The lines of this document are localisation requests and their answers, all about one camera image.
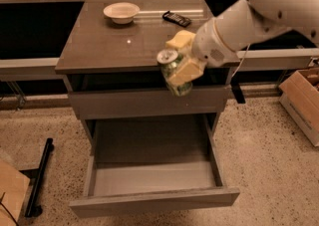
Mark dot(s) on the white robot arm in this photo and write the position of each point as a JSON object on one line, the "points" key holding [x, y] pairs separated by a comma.
{"points": [[246, 22]]}

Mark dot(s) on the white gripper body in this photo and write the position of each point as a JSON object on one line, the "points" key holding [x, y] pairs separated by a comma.
{"points": [[208, 46]]}

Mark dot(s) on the green soda can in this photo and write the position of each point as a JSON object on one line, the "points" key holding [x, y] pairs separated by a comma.
{"points": [[169, 60]]}

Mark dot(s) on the black metal bar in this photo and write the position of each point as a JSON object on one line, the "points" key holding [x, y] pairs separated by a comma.
{"points": [[33, 209]]}

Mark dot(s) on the black snack bar packet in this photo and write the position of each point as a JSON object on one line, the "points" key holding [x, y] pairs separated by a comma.
{"points": [[176, 19]]}

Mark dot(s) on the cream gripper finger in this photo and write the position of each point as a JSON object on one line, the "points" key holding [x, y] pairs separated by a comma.
{"points": [[180, 40], [189, 69]]}

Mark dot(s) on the cardboard box on right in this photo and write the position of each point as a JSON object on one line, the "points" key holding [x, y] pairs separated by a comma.
{"points": [[300, 98]]}

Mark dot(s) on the closed grey top drawer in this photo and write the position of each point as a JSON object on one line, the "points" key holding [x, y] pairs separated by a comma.
{"points": [[149, 102]]}

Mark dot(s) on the open grey middle drawer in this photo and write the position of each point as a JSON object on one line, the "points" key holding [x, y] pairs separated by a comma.
{"points": [[153, 164]]}

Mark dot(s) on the grey drawer cabinet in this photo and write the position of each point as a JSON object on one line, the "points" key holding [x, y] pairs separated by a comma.
{"points": [[101, 55]]}

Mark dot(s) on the cardboard sheet on left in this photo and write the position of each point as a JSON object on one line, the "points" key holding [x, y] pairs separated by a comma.
{"points": [[13, 189]]}

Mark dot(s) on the white ceramic bowl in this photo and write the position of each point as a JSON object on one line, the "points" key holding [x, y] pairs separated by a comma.
{"points": [[121, 13]]}

